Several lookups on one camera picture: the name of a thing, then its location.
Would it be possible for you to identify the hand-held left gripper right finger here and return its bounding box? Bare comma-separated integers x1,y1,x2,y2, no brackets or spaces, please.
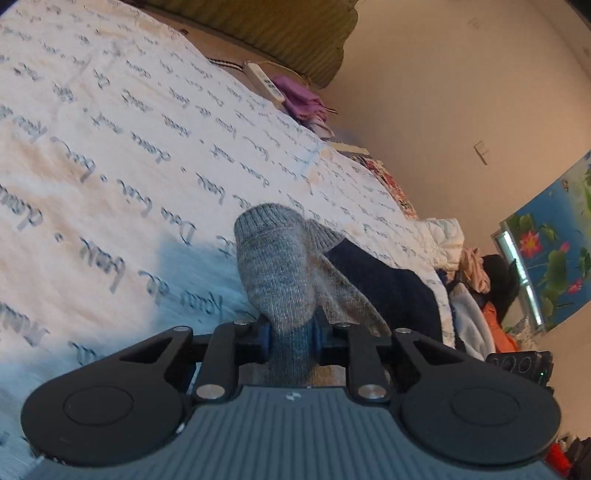
311,322,445,402

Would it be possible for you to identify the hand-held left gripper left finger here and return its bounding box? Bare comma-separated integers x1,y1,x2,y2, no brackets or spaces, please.
119,322,273,401

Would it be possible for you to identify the grey knitted sock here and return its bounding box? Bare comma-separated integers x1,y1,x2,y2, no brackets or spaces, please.
302,218,393,339
234,202,320,389

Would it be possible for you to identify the dark navy sock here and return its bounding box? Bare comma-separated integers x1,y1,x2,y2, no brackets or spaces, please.
323,239,457,348

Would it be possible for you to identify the orange cloth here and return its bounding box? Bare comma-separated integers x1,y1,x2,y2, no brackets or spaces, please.
481,302,519,354

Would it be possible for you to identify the light blue cloth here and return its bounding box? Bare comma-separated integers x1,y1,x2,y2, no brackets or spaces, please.
449,281,498,361

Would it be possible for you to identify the black cloth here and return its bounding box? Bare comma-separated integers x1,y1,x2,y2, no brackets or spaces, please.
479,254,521,325

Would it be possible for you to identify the red cloth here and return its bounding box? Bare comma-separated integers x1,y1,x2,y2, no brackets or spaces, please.
544,439,577,477

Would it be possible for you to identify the pink cloth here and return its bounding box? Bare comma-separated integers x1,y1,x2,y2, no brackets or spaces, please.
456,246,492,295

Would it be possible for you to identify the white quilted cloth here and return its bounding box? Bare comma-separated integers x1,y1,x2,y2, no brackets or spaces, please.
417,216,465,274

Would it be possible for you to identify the floral printed cloth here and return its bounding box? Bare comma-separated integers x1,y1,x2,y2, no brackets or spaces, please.
352,154,420,221

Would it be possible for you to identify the white script printed blanket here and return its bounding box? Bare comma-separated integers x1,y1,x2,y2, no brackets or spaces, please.
0,0,459,480

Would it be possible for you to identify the purple cloth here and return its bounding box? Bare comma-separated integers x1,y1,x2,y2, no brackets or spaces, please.
271,74,332,120

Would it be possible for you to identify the white power strip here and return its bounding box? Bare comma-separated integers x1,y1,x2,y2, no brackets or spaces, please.
243,61,287,103

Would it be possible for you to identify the olive green striped cushion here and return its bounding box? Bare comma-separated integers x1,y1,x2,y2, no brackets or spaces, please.
134,0,361,89

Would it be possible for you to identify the white frame strip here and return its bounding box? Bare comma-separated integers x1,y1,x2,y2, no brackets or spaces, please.
490,228,549,333

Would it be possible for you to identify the lotus flower wall poster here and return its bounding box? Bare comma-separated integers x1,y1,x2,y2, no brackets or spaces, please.
500,149,591,334

